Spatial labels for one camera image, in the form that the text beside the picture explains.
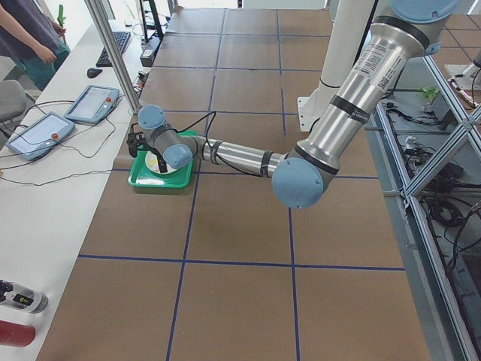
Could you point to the person at desk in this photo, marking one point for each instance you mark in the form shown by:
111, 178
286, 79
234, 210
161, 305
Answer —
32, 40

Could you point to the near teach pendant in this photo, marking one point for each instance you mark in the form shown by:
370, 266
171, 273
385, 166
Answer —
40, 137

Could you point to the black computer mouse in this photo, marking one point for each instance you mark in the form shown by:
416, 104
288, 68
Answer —
93, 72

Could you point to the aluminium frame post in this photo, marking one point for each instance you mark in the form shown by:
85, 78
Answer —
99, 17

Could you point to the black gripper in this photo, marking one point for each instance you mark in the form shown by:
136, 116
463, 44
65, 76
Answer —
161, 165

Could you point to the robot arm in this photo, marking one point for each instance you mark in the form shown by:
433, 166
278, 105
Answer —
400, 31

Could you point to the green plastic tray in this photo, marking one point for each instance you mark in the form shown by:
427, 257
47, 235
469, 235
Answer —
141, 177

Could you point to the clear water bottle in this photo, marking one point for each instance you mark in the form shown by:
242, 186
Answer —
22, 298

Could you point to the white round plate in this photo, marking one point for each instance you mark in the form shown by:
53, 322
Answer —
153, 165

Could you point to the teach pendant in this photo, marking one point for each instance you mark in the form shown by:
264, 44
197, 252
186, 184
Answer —
40, 137
93, 104

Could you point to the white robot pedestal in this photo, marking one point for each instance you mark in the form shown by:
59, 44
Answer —
319, 94

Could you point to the far teach pendant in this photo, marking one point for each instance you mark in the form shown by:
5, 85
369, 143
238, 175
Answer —
93, 104

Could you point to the red bottle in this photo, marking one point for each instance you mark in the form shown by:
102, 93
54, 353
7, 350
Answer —
16, 335

